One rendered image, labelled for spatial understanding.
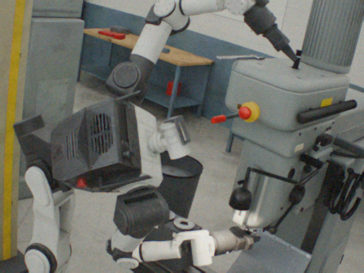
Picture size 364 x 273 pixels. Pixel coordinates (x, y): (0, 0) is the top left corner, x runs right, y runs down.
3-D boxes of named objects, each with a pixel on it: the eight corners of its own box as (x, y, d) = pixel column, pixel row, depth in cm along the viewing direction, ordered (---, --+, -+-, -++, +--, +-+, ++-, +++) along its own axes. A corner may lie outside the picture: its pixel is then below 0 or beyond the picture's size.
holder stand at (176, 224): (179, 272, 201) (188, 234, 194) (139, 250, 212) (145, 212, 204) (194, 260, 211) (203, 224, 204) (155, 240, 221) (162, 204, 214)
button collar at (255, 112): (254, 125, 140) (259, 106, 138) (238, 118, 144) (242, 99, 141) (257, 124, 142) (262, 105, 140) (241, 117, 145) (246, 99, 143)
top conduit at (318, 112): (305, 125, 135) (307, 114, 133) (292, 121, 137) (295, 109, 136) (355, 110, 168) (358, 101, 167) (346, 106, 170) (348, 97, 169)
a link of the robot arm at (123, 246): (103, 264, 165) (121, 240, 148) (106, 232, 172) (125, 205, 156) (134, 270, 168) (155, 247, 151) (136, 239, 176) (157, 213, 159)
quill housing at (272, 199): (264, 239, 162) (289, 156, 151) (218, 214, 174) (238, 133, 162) (290, 223, 176) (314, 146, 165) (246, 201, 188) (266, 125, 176)
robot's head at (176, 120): (163, 149, 150) (181, 146, 145) (154, 123, 149) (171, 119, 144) (175, 142, 155) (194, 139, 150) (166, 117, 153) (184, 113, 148)
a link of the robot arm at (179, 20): (221, 2, 159) (173, 8, 169) (208, -14, 151) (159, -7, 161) (217, 28, 156) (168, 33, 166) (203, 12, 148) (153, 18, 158)
